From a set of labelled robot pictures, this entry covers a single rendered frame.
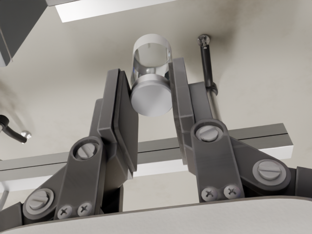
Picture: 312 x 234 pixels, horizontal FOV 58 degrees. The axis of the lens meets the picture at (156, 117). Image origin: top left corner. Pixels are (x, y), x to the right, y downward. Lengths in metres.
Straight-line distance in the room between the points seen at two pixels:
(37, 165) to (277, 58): 1.25
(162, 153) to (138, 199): 1.35
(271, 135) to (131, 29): 0.77
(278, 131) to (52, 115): 1.24
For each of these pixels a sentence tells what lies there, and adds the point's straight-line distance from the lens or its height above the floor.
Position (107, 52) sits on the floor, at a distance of 1.44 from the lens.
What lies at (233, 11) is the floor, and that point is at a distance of 1.38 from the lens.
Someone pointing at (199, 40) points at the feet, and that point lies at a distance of 1.39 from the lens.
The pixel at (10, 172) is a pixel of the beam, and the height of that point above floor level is 0.51.
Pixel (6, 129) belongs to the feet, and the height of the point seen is 0.13.
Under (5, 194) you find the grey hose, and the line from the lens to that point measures 1.42.
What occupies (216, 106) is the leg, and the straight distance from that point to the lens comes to 1.32.
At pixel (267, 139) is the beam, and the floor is 0.50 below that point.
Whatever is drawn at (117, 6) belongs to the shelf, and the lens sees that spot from 0.38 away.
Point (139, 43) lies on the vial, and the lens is 0.16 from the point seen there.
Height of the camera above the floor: 1.23
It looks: 46 degrees down
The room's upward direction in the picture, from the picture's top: 179 degrees clockwise
